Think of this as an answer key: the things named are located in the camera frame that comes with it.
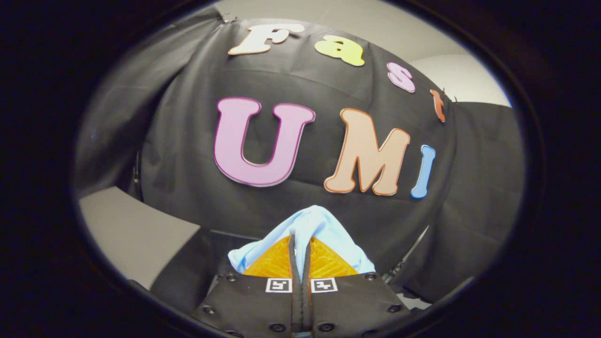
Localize light blue clothes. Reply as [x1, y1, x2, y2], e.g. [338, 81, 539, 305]
[228, 205, 376, 282]

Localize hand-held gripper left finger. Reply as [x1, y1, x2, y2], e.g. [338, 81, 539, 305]
[193, 235, 303, 337]

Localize dark cabinet with white door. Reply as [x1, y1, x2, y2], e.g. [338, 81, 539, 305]
[77, 186, 263, 313]

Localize black backdrop cloth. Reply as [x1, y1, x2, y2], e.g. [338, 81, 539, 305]
[75, 7, 525, 303]

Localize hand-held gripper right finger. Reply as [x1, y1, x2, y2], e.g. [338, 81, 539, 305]
[303, 236, 412, 336]

